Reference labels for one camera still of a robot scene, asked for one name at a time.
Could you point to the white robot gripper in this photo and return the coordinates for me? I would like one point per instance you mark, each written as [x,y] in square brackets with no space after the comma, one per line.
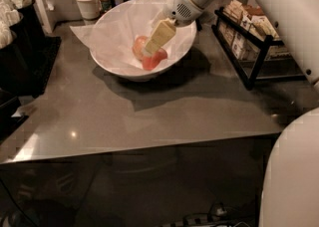
[180,4]

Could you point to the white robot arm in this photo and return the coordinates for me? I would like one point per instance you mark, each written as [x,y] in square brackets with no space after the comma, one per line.
[290,191]

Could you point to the yellowish red apple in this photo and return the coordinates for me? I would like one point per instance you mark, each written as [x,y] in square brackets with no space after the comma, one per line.
[138,46]

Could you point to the white bowl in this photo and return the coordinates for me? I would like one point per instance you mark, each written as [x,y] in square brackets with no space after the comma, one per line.
[139,71]

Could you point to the white paper liner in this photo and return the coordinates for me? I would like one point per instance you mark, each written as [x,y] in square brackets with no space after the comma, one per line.
[113,35]

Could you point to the white paper cup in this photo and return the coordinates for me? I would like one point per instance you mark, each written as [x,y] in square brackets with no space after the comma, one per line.
[89,9]

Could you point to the black wooden condiment rack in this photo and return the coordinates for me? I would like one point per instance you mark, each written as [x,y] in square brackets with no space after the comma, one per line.
[254,59]

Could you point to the black tray on left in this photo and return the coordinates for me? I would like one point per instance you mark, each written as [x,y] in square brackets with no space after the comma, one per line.
[46,59]

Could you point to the black container with white packets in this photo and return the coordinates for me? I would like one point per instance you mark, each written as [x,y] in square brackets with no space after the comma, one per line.
[18,59]

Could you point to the power strip with cables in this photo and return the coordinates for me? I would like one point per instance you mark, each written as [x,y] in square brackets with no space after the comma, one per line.
[220,215]

